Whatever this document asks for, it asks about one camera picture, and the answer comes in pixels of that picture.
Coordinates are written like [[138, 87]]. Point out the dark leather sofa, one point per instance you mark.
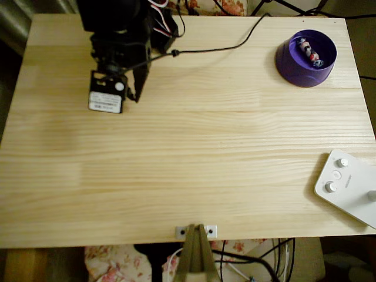
[[14, 23]]

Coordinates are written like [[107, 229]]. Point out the white lamp base with knobs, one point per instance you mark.
[[352, 199]]

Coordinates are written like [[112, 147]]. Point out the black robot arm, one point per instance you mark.
[[111, 14]]

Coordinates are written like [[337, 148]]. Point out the purple bowl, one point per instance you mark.
[[293, 75]]

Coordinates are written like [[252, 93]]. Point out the candy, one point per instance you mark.
[[310, 54]]

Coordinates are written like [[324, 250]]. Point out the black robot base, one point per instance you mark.
[[167, 44]]

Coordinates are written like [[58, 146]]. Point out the floral fabric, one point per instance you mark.
[[232, 6], [111, 261]]

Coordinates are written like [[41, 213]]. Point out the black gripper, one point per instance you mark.
[[140, 79]]

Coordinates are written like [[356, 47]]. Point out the white mounting bracket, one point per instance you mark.
[[178, 230]]

